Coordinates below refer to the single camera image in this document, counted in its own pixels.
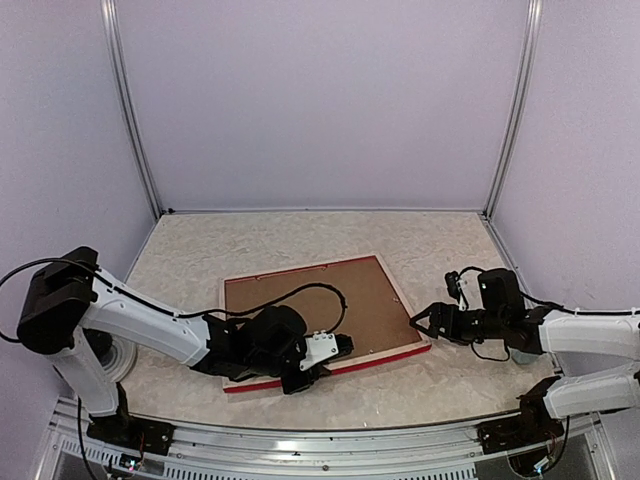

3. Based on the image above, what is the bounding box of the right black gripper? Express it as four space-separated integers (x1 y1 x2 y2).
410 302 507 346

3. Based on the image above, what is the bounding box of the red wooden picture frame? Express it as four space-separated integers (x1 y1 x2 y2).
218 253 434 395

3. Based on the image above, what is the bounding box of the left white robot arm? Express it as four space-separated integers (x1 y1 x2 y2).
16 246 354 445

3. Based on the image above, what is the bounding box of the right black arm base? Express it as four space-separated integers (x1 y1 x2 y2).
477 376 565 454

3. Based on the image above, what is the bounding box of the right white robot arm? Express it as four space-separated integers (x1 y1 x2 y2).
409 268 639 444

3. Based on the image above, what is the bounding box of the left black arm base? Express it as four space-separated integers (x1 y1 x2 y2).
87 383 176 456

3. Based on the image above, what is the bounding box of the light blue paper cup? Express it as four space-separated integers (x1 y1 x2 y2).
510 350 538 365

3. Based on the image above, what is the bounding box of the white plate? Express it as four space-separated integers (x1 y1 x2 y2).
99 336 138 382

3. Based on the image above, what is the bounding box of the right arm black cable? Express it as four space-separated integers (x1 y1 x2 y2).
457 265 640 317

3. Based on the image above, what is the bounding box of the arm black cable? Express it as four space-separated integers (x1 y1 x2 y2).
457 265 640 317
0 257 349 346

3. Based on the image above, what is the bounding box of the aluminium front rail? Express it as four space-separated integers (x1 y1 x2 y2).
28 398 618 479

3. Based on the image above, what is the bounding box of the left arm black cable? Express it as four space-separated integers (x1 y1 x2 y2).
0 257 349 346

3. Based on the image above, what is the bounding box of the right aluminium corner post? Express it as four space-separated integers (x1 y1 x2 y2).
483 0 543 222

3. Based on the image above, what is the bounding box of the aluminium corner post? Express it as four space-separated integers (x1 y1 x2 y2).
100 0 164 220
483 0 543 222

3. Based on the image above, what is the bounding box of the left aluminium corner post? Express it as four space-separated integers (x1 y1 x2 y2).
100 0 164 220

